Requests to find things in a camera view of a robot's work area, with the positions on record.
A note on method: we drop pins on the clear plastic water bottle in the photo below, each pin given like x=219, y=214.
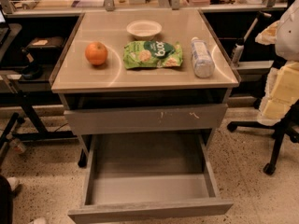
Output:
x=203, y=64

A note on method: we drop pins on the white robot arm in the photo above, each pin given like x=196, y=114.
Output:
x=284, y=34

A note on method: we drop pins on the orange fruit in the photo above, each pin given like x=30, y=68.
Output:
x=96, y=53

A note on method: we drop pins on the white bowl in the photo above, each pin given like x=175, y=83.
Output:
x=144, y=29

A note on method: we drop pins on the green snack bag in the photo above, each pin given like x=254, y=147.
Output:
x=152, y=54

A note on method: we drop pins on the grey drawer cabinet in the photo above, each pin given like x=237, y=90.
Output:
x=82, y=85

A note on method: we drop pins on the closed grey top drawer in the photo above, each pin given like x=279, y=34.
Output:
x=145, y=119

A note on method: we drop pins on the black bag on shelf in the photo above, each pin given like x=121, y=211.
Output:
x=46, y=50

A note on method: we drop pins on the black desk leg frame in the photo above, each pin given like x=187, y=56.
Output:
x=9, y=137

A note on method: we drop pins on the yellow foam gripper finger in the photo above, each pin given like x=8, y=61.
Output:
x=281, y=91

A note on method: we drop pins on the open grey middle drawer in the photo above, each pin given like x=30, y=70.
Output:
x=140, y=176

